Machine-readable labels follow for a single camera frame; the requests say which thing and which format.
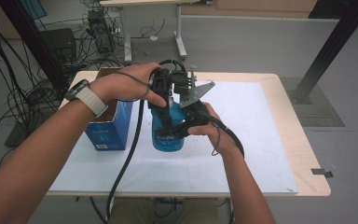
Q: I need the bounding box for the white table leg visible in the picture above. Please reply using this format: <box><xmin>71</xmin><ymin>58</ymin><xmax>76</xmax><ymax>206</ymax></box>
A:
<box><xmin>107</xmin><ymin>196</ymin><xmax>118</xmax><ymax>220</ymax></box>

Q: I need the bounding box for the thin black wrist strap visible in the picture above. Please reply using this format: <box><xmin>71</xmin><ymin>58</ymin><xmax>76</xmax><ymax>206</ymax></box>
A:
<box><xmin>115</xmin><ymin>70</ymin><xmax>152</xmax><ymax>102</ymax></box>
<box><xmin>211</xmin><ymin>124</ymin><xmax>222</xmax><ymax>157</ymax></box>

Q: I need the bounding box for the person's right leg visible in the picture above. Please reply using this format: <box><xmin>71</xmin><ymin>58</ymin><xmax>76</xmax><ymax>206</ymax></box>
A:
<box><xmin>180</xmin><ymin>198</ymin><xmax>223</xmax><ymax>224</ymax></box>

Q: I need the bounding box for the person's leg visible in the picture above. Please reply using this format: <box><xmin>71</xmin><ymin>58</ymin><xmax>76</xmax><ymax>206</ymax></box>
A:
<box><xmin>110</xmin><ymin>198</ymin><xmax>157</xmax><ymax>224</ymax></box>
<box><xmin>180</xmin><ymin>198</ymin><xmax>223</xmax><ymax>224</ymax></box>

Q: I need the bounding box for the teal panel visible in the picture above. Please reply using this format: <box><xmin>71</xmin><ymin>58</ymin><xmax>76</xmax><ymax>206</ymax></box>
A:
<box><xmin>20</xmin><ymin>0</ymin><xmax>48</xmax><ymax>21</ymax></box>

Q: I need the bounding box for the wristwatch with white band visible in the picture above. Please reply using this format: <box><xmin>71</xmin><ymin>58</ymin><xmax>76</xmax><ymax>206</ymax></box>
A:
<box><xmin>64</xmin><ymin>78</ymin><xmax>109</xmax><ymax>119</ymax></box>

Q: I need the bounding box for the white desk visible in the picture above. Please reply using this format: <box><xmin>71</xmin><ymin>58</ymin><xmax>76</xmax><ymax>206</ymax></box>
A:
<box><xmin>100</xmin><ymin>0</ymin><xmax>213</xmax><ymax>63</ymax></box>

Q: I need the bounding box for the person's right hand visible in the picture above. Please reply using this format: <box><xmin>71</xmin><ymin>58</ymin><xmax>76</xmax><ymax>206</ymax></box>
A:
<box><xmin>187</xmin><ymin>102</ymin><xmax>241</xmax><ymax>158</ymax></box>

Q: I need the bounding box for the black computer tower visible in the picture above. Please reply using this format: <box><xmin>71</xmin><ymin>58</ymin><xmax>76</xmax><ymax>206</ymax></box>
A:
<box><xmin>88</xmin><ymin>8</ymin><xmax>116</xmax><ymax>54</ymax></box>

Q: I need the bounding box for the black metal stand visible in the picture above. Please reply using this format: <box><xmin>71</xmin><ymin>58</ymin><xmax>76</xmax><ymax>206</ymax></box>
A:
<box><xmin>0</xmin><ymin>0</ymin><xmax>69</xmax><ymax>91</ymax></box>
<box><xmin>288</xmin><ymin>0</ymin><xmax>358</xmax><ymax>105</ymax></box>

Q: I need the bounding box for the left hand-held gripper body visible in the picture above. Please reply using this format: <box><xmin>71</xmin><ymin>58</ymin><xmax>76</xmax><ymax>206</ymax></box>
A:
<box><xmin>148</xmin><ymin>59</ymin><xmax>198</xmax><ymax>109</ymax></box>

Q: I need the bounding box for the white table mat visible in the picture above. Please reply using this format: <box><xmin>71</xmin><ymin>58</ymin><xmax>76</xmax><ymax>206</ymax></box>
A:
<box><xmin>48</xmin><ymin>80</ymin><xmax>298</xmax><ymax>195</ymax></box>

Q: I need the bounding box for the person's left hand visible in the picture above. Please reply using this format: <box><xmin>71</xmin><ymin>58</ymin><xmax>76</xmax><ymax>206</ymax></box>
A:
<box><xmin>89</xmin><ymin>62</ymin><xmax>168</xmax><ymax>108</ymax></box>

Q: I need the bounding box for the blue bottle with white cap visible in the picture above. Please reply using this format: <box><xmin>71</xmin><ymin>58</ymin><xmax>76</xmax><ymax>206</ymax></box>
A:
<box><xmin>151</xmin><ymin>94</ymin><xmax>187</xmax><ymax>153</ymax></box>

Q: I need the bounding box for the blue cardboard box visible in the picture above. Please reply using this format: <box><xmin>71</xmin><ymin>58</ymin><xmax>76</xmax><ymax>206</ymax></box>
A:
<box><xmin>84</xmin><ymin>67</ymin><xmax>134</xmax><ymax>151</ymax></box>

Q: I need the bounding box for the black box on floor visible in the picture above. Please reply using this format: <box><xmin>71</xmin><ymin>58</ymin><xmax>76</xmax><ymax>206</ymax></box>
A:
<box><xmin>40</xmin><ymin>27</ymin><xmax>78</xmax><ymax>64</ymax></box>

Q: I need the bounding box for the bundle of black floor cables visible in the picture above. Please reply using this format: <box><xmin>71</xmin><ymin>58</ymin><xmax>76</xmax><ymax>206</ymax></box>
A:
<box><xmin>0</xmin><ymin>0</ymin><xmax>63</xmax><ymax>175</ymax></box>

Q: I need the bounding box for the black tape piece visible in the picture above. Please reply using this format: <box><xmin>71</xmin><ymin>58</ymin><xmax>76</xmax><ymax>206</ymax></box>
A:
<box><xmin>310</xmin><ymin>167</ymin><xmax>334</xmax><ymax>179</ymax></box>

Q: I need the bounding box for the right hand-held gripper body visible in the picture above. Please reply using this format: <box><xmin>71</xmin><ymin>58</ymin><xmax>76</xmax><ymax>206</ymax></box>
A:
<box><xmin>179</xmin><ymin>81</ymin><xmax>216</xmax><ymax>129</ymax></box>

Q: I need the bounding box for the black floor plate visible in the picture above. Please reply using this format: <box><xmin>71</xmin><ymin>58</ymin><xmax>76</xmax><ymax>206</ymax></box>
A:
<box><xmin>4</xmin><ymin>120</ymin><xmax>38</xmax><ymax>148</ymax></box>

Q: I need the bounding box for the person's left leg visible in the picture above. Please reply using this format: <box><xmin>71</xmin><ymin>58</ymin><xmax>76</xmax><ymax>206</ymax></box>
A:
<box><xmin>110</xmin><ymin>198</ymin><xmax>157</xmax><ymax>224</ymax></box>

